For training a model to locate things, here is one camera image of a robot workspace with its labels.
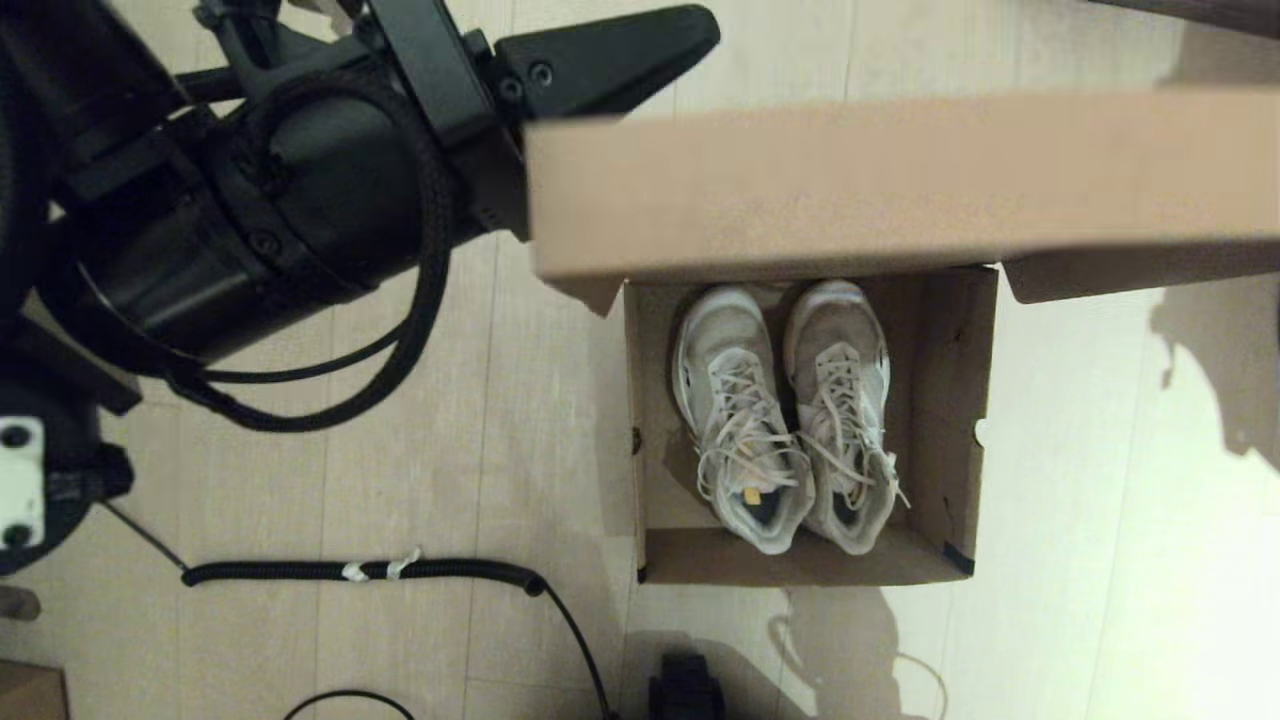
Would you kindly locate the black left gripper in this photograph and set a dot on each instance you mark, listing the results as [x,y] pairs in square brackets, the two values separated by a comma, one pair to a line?
[350,180]

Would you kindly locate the brown cardboard shoe box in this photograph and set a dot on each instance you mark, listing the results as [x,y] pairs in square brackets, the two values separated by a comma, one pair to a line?
[900,180]

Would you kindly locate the white lace-up sneaker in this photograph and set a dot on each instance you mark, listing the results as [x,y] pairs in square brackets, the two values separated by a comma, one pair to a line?
[845,400]
[735,400]

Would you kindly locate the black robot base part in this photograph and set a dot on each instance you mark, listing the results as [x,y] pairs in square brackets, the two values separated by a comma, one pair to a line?
[686,690]

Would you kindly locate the brown cardboard piece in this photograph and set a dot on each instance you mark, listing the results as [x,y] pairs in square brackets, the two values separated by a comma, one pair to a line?
[30,692]

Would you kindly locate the white tape strip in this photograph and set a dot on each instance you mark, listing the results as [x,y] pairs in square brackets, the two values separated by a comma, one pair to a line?
[402,563]
[353,573]

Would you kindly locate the dark wooden furniture edge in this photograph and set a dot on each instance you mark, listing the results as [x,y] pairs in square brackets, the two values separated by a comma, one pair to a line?
[1200,12]

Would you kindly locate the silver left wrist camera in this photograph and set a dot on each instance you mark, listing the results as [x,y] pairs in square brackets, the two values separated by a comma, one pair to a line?
[322,7]

